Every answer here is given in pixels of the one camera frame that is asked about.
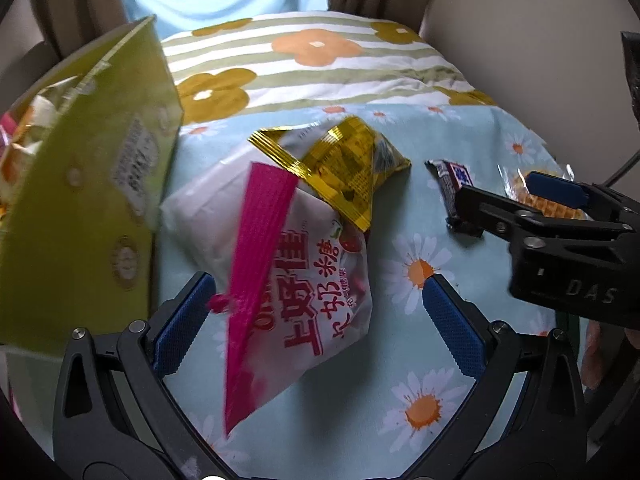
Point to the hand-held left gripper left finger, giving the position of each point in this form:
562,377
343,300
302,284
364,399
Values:
182,320

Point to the daisy print tablecloth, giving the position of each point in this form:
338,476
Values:
400,310

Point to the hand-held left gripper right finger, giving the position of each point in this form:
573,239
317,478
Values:
455,325

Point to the gold foil snack packet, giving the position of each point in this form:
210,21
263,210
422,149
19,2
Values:
350,170

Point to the green cardboard box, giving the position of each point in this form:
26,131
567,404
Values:
75,210

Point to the striped floral blanket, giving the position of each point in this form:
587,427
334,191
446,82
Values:
310,75

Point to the clear waffle packet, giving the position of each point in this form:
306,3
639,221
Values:
517,185

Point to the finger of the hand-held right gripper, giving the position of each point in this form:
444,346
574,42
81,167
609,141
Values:
487,210
555,191

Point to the dark chocolate bar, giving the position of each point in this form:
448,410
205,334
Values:
450,177

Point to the person's right hand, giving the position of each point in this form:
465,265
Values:
591,342

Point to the white plastic packet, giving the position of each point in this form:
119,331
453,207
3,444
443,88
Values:
210,215

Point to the pink and white candy bag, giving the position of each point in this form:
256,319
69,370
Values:
310,285

